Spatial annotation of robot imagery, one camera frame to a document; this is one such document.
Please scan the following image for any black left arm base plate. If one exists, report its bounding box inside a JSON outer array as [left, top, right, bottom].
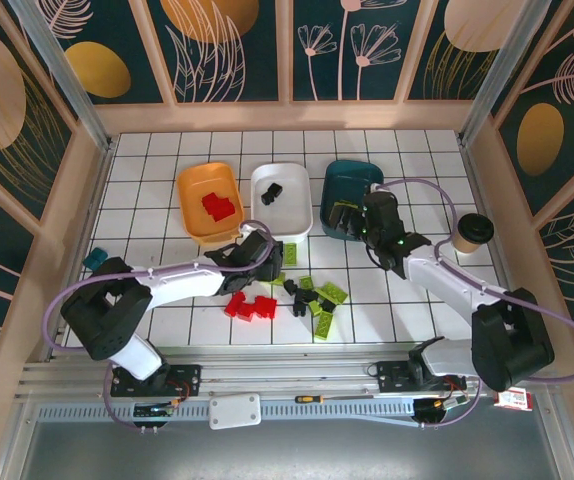
[[110, 363, 203, 398]]

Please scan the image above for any small electronics board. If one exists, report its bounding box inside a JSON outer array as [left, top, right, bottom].
[[133, 402, 178, 419]]

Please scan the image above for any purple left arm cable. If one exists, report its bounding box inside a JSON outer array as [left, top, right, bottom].
[[40, 219, 274, 432]]

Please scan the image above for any paper cup with black lid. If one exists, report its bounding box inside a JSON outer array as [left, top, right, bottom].
[[452, 213, 496, 256]]

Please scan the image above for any aluminium mounting rail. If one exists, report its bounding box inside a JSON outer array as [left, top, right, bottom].
[[16, 344, 558, 401]]

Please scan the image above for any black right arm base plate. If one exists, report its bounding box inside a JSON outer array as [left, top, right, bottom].
[[375, 359, 468, 394]]

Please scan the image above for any white plastic container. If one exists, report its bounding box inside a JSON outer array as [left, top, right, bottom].
[[250, 162, 315, 237]]

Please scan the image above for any orange plastic container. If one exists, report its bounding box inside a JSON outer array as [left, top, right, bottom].
[[175, 160, 246, 246]]

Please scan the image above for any grey slotted cable duct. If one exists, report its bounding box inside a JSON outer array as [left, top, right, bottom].
[[36, 402, 418, 426]]

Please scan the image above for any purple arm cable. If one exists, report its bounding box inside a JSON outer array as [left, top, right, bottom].
[[40, 219, 274, 432], [370, 178, 574, 430]]

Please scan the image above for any aluminium frame post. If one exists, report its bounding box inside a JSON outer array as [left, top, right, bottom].
[[9, 0, 114, 153], [459, 0, 553, 146]]

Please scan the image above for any yellow black screwdriver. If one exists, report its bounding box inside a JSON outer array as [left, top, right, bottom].
[[294, 394, 376, 404]]

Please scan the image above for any red white small box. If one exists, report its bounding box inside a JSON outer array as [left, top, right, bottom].
[[495, 388, 533, 412]]

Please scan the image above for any white rectangular plate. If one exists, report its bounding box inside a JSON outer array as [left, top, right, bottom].
[[209, 393, 262, 431]]

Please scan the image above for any teal plastic container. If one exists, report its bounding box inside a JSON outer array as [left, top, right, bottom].
[[319, 159, 387, 244]]

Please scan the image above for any teal lego brick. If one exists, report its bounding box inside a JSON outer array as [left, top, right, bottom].
[[81, 247, 110, 271]]

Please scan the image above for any electronics board with yellow connector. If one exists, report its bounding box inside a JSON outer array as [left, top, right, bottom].
[[413, 397, 470, 417]]

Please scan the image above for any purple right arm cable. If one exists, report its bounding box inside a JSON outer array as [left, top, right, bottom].
[[370, 178, 574, 430]]

